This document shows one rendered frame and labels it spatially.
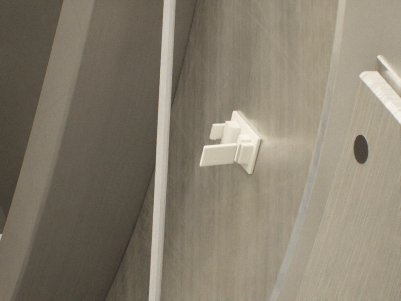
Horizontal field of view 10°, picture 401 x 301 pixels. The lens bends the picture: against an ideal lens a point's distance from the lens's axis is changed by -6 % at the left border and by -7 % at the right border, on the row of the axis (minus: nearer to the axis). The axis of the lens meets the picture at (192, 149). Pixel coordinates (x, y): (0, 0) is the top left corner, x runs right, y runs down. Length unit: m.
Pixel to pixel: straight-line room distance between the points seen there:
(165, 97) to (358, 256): 0.13
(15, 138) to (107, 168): 0.83
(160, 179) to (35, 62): 0.93
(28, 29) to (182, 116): 0.89
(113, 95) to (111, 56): 0.02
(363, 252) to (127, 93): 0.17
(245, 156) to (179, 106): 0.06
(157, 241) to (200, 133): 0.05
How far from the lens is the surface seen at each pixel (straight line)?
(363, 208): 0.87
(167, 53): 0.96
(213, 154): 0.95
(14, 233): 1.05
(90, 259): 1.06
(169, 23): 0.96
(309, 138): 0.92
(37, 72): 1.89
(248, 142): 0.96
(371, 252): 0.87
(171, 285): 1.03
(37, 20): 1.91
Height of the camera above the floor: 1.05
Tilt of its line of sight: 6 degrees down
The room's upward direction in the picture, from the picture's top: 1 degrees clockwise
